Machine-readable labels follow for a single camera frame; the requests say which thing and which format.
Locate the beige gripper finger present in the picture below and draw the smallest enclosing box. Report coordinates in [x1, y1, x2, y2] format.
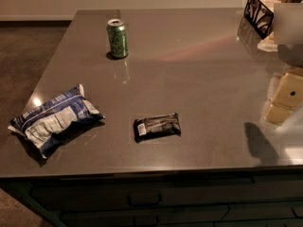
[263, 67, 303, 125]

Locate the green soda can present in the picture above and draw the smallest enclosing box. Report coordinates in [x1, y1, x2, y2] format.
[107, 18, 128, 59]

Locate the blue chip bag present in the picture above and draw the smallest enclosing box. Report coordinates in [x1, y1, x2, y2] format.
[8, 84, 104, 159]

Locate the black snack packet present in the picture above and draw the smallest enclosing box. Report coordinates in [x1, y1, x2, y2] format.
[134, 113, 181, 143]

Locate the black wire basket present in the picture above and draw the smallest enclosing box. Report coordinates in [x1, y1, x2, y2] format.
[244, 0, 303, 39]

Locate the upper drawer handle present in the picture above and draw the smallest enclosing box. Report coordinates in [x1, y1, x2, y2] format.
[128, 192, 162, 207]

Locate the drawer handle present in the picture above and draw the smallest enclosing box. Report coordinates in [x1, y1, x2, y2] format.
[134, 216, 159, 227]
[128, 192, 162, 207]

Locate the lower drawer handle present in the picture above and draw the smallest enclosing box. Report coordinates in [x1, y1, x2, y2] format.
[134, 216, 159, 227]

